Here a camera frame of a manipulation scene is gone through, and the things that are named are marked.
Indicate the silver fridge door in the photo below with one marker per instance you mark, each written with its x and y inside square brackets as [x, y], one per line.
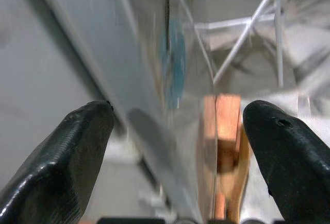
[108, 54]

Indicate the white metal rack frame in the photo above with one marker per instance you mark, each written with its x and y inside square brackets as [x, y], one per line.
[247, 28]

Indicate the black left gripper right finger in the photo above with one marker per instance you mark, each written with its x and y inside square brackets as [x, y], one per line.
[291, 162]

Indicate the wooden block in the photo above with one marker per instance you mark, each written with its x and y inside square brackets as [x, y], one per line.
[225, 141]

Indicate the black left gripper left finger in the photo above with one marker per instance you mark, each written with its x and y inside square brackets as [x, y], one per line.
[49, 172]

